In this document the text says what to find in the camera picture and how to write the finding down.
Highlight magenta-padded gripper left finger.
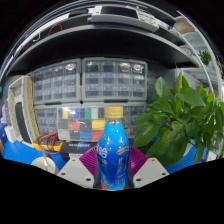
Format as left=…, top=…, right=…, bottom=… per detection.
left=57, top=145, right=101, bottom=190

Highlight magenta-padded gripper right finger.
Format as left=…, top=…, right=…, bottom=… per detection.
left=128, top=145, right=170, bottom=189

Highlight blue drink bottle yellow cap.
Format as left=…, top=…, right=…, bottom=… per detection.
left=93, top=105, right=134, bottom=191

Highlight black box with white label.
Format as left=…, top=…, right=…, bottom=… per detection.
left=60, top=140, right=100, bottom=162

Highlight white cup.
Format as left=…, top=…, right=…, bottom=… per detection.
left=30, top=155, right=60, bottom=175

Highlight metal stirring spoon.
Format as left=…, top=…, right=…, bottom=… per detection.
left=42, top=146, right=49, bottom=164

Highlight grey small-parts drawer cabinet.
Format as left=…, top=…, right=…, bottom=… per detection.
left=32, top=58, right=83, bottom=105
left=122, top=103, right=148, bottom=138
left=81, top=57, right=149, bottom=103
left=34, top=104, right=60, bottom=136

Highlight large green potted plant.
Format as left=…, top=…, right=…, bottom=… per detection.
left=133, top=69, right=224, bottom=168

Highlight small green plant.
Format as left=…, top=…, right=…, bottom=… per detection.
left=198, top=49, right=215, bottom=66

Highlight dark grey workbench shelf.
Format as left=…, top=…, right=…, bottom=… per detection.
left=4, top=23, right=201, bottom=80

